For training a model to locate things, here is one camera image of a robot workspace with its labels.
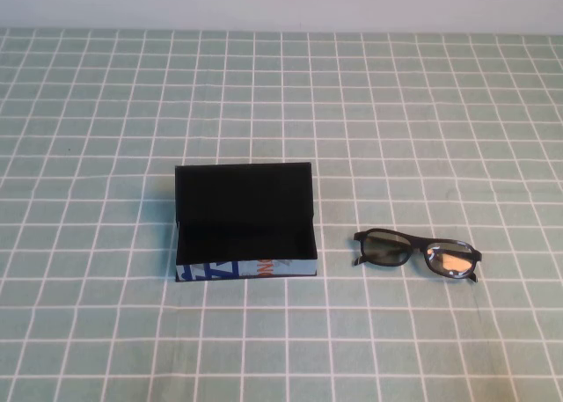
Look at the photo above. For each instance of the green checked tablecloth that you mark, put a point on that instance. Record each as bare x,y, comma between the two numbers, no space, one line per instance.
88,111

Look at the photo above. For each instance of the black patterned glasses case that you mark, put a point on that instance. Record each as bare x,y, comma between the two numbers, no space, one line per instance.
242,199

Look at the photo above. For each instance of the black framed glasses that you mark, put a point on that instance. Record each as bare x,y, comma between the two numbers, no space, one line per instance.
382,249

